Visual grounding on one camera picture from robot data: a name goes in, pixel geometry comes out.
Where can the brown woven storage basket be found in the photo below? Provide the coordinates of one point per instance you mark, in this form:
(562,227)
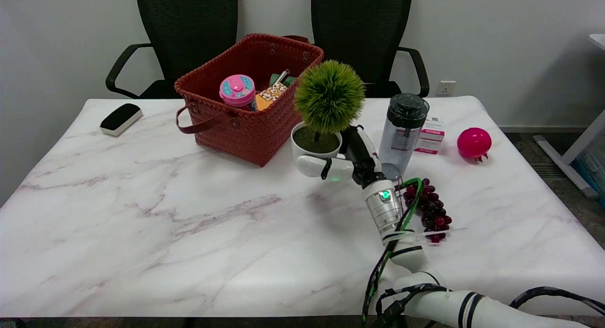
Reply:
(246,129)

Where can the black white board eraser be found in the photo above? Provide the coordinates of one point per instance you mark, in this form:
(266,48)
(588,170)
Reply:
(120,118)

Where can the clear bottle black lid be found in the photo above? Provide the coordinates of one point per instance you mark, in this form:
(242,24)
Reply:
(404,129)

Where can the orange snack box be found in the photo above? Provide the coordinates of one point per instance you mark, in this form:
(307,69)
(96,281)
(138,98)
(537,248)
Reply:
(269,95)

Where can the white wall socket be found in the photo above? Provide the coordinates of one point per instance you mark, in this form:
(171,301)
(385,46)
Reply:
(445,88)

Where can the black mesh office chair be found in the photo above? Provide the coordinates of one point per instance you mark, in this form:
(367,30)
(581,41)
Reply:
(189,30)
(364,25)

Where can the green packet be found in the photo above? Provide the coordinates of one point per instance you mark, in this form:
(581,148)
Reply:
(289,80)

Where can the pink white small box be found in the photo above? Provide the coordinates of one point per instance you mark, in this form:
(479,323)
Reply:
(431,138)

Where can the white side desk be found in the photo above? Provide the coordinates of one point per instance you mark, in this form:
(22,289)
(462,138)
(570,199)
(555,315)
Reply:
(581,143)

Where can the pink lidded cup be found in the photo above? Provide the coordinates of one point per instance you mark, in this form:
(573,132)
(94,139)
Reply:
(237,89)

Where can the green ball plant white pot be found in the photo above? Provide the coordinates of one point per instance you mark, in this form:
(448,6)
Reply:
(328,96)

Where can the pink toy pomegranate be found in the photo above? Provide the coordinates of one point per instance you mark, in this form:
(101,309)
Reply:
(473,142)

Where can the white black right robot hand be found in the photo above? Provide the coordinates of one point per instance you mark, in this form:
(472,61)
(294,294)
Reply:
(361,158)

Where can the dark red grape bunch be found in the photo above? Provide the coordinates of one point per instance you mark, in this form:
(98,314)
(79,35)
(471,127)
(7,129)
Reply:
(432,210)

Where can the white zip tie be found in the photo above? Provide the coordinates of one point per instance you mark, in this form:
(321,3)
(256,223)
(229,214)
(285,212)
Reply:
(425,232)

